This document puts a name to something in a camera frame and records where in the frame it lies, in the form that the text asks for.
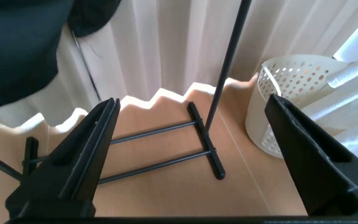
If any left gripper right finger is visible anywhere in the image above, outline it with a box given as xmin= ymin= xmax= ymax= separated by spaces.
xmin=264 ymin=93 xmax=358 ymax=217

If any white laundry basket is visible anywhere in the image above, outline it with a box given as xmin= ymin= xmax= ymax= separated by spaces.
xmin=245 ymin=54 xmax=351 ymax=159

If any beige curtain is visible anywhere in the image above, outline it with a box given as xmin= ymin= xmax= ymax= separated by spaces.
xmin=0 ymin=0 xmax=358 ymax=131

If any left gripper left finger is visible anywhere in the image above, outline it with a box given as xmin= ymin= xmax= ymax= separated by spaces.
xmin=5 ymin=98 xmax=121 ymax=218

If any black garment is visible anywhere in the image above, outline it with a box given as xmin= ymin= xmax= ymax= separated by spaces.
xmin=0 ymin=0 xmax=122 ymax=112

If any black clothes rack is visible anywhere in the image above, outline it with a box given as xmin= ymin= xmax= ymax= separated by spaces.
xmin=0 ymin=0 xmax=253 ymax=185

